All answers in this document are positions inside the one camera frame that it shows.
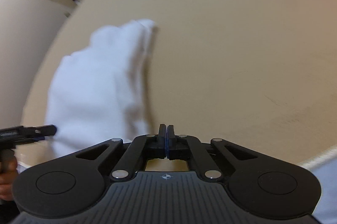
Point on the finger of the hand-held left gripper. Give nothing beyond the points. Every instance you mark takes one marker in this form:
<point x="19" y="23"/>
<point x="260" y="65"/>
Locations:
<point x="31" y="140"/>
<point x="46" y="129"/>

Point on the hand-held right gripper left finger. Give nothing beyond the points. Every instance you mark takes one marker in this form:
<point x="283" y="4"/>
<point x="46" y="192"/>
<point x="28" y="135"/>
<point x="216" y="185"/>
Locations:
<point x="162" y="145"/>

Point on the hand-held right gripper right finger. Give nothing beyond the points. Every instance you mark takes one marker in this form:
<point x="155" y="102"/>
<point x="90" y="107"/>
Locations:
<point x="171" y="145"/>

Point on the white shirt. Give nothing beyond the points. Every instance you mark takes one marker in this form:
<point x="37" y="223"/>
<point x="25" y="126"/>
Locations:
<point x="92" y="82"/>

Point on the person's left hand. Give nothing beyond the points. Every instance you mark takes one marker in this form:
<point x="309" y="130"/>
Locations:
<point x="8" y="182"/>

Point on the white trimmed bed sheet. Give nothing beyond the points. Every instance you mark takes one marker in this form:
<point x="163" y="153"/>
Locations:
<point x="327" y="187"/>

